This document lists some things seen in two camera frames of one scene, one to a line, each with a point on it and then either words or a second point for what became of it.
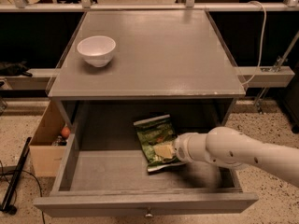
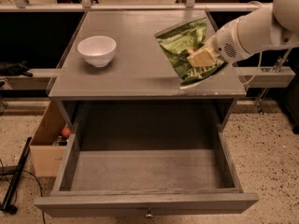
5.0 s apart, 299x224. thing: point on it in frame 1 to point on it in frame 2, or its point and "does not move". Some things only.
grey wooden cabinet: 124,64 does not move
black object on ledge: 10,69 does not move
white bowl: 97,50 does not move
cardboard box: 48,158 does not move
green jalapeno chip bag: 152,133 to 177,41
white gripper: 180,148 to 224,45
